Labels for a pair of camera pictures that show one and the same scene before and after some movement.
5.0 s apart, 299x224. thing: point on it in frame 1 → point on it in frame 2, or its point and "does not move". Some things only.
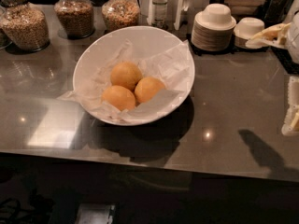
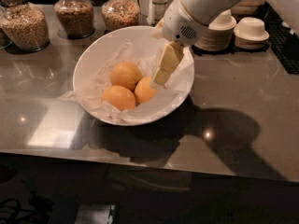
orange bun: [125, 74] does not move
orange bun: [120, 97] does not move
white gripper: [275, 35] → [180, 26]
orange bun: [147, 88] does not move
